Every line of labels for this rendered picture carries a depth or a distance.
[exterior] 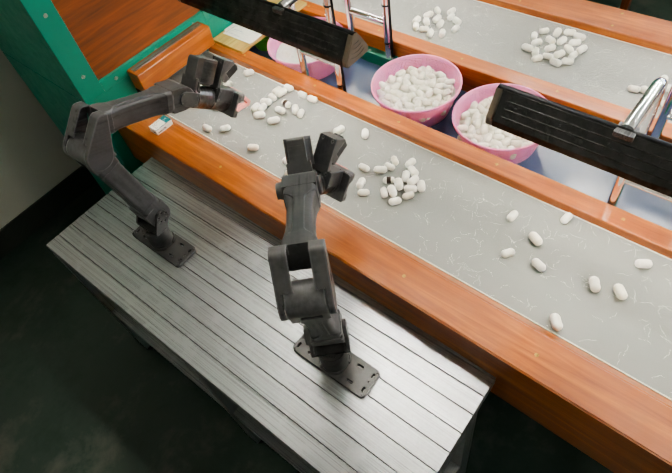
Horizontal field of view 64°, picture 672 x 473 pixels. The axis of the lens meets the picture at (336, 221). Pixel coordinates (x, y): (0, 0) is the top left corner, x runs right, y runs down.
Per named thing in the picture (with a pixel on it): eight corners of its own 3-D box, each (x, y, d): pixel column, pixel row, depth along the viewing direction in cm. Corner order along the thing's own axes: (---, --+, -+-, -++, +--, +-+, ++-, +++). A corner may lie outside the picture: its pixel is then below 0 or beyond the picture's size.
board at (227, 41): (242, 54, 181) (241, 51, 180) (213, 42, 188) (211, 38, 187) (307, 5, 194) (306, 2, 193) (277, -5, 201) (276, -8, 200)
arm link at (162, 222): (142, 195, 141) (126, 209, 139) (165, 208, 137) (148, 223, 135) (152, 210, 146) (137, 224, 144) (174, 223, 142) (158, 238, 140)
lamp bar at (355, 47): (347, 69, 123) (343, 42, 118) (177, 1, 153) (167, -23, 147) (369, 51, 127) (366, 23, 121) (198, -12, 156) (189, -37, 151)
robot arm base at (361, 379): (305, 310, 120) (284, 334, 117) (379, 359, 111) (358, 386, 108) (311, 326, 126) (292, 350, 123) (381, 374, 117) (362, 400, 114)
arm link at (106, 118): (172, 74, 133) (53, 108, 112) (197, 84, 129) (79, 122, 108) (176, 120, 140) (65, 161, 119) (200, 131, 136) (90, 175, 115)
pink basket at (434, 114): (451, 142, 156) (452, 117, 148) (363, 130, 163) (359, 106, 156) (468, 83, 170) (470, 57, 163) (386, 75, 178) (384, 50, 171)
